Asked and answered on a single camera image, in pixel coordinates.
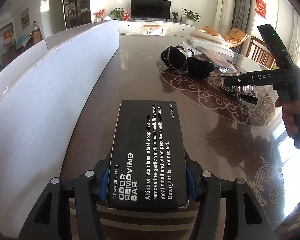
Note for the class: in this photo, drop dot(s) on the white tv cabinet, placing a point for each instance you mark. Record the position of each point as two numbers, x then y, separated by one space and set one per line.
156 28

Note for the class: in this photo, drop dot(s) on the white flat box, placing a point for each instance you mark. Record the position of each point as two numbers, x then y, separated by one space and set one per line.
200 39

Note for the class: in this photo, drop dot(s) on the green potted plant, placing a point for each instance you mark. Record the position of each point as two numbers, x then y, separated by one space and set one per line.
191 17

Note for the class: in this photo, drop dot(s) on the dining table with chairs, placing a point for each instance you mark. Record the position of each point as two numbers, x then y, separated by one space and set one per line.
18 46

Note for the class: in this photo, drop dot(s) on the red wall hanging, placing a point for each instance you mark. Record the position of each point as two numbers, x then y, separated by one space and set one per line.
261 8

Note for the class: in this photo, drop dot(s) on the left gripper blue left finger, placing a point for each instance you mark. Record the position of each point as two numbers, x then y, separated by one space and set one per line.
50 215

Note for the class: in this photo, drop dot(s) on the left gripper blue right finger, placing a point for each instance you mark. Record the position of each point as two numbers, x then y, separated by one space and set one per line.
244 216

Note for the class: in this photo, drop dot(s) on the black flat television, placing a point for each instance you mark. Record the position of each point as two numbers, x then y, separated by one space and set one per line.
150 9

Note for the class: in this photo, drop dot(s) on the orange lounge chair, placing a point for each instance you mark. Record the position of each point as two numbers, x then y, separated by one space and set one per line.
232 39

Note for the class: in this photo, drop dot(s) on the grey curtain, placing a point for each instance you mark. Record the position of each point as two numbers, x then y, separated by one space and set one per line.
241 14

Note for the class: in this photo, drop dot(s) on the dark glass display cabinet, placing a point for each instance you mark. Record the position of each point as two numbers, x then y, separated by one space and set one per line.
76 12

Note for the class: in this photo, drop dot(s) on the black odor removing bar box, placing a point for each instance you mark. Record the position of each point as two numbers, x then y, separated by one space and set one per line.
147 165

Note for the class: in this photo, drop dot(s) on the red flower vase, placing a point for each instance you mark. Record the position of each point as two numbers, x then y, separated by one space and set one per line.
99 15

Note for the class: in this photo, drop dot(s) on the wooden chair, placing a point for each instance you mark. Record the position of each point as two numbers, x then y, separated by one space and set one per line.
258 51

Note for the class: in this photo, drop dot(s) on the white foam organizer box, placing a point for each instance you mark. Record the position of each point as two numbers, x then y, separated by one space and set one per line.
42 94

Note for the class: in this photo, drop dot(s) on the clear packaged pink item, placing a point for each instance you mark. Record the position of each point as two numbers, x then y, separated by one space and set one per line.
223 65

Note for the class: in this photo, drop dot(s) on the white standing air conditioner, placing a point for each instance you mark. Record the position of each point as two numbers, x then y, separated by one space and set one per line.
224 15

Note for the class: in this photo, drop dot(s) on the black knit hat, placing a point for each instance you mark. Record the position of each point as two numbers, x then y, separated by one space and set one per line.
175 59

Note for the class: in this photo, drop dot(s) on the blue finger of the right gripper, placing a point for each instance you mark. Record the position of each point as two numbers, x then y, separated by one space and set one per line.
251 78

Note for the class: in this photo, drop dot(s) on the person's right hand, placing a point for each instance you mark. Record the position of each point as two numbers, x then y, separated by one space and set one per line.
289 111

